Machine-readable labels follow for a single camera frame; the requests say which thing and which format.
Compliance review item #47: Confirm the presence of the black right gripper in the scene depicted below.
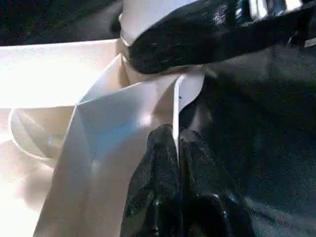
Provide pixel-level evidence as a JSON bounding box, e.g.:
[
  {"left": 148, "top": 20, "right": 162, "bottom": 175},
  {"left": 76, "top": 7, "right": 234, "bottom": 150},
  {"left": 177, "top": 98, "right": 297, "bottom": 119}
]
[{"left": 233, "top": 0, "right": 316, "bottom": 52}]

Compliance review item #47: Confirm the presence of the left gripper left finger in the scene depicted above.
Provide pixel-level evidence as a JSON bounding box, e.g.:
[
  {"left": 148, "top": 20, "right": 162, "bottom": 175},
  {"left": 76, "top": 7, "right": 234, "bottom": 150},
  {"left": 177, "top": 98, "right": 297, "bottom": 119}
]
[{"left": 120, "top": 123, "right": 182, "bottom": 237}]

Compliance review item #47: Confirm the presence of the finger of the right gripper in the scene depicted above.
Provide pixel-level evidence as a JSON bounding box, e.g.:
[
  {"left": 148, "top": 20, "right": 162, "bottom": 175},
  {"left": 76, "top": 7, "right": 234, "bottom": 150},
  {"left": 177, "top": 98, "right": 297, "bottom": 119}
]
[{"left": 127, "top": 0, "right": 238, "bottom": 76}]

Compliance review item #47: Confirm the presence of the white plastic table top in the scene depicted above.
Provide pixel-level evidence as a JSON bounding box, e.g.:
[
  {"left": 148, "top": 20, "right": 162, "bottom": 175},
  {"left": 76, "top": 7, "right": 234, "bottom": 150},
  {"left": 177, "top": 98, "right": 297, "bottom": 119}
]
[{"left": 0, "top": 39, "right": 206, "bottom": 237}]

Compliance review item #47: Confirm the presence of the white plastic table leg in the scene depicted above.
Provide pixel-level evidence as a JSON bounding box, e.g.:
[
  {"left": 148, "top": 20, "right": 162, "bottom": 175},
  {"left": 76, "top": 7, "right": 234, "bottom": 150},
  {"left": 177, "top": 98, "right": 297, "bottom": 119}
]
[{"left": 119, "top": 0, "right": 199, "bottom": 76}]

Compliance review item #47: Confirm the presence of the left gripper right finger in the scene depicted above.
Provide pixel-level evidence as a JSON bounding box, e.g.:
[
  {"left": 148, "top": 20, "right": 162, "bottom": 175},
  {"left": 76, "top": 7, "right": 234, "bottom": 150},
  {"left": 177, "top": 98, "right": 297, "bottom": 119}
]
[{"left": 179, "top": 127, "right": 257, "bottom": 237}]

